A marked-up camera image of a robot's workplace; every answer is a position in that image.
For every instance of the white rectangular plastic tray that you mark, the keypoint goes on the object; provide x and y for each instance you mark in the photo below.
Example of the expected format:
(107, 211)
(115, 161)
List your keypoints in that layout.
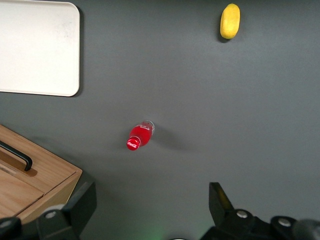
(37, 47)

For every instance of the yellow lemon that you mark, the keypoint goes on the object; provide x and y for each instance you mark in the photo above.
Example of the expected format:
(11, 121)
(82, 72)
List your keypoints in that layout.
(230, 21)

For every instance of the wooden drawer cabinet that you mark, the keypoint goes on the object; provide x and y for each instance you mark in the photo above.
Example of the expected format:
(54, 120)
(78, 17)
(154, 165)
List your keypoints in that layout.
(22, 195)

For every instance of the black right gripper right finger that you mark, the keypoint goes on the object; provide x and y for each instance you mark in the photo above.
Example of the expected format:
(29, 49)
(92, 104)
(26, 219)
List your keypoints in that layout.
(225, 217)

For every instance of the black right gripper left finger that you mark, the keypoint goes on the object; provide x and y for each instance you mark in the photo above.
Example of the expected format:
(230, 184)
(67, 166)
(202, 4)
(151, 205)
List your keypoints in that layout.
(75, 212)

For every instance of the red cola bottle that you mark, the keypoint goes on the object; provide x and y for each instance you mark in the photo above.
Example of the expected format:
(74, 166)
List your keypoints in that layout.
(140, 136)

